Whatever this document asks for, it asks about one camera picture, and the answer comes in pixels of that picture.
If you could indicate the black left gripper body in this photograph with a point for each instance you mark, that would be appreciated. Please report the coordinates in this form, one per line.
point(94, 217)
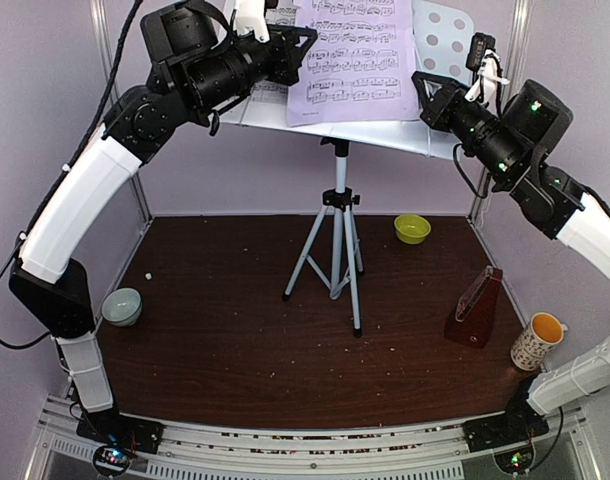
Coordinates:
point(283, 67)

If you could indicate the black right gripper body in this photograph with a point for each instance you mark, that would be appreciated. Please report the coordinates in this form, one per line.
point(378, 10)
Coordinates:
point(447, 119)

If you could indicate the white perforated music stand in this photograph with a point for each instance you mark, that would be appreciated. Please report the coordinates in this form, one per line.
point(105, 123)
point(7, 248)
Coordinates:
point(266, 107)

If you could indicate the lavender bottom paper sheet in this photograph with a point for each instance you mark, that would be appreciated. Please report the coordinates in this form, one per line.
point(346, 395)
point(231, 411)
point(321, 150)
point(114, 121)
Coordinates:
point(360, 66)

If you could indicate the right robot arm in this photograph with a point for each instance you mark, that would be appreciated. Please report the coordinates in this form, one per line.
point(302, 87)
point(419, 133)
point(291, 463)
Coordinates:
point(513, 147)

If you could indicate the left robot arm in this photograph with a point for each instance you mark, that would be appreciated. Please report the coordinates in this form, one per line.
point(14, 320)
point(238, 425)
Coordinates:
point(203, 64)

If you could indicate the lime green bowl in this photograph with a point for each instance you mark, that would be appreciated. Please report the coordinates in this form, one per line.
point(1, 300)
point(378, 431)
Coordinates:
point(412, 229)

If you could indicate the brown wooden metronome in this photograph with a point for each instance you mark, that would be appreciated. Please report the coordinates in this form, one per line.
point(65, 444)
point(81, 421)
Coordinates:
point(472, 320)

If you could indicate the patterned yellow-lined mug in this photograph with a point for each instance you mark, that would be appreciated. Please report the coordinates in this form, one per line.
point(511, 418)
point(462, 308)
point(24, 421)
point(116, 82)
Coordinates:
point(540, 336)

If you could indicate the pale celadon bowl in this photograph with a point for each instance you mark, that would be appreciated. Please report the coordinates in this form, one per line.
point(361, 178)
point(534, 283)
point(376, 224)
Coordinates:
point(123, 307)

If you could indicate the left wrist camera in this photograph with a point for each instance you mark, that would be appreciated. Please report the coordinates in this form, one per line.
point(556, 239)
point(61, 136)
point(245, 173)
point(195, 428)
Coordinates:
point(248, 17)

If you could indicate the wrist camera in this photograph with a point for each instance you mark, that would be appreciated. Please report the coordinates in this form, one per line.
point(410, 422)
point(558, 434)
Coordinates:
point(248, 17)
point(485, 64)

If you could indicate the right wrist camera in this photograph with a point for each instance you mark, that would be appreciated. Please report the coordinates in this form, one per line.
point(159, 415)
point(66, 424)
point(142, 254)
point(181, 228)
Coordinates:
point(485, 64)

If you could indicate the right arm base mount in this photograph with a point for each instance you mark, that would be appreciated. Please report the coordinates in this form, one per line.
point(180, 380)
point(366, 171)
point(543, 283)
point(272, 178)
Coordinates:
point(500, 431)

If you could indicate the aluminium front rail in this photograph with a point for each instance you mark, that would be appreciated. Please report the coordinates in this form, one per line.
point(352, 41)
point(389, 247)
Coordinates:
point(430, 450)

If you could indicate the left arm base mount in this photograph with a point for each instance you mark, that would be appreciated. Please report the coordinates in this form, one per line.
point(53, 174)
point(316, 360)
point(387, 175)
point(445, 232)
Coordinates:
point(129, 433)

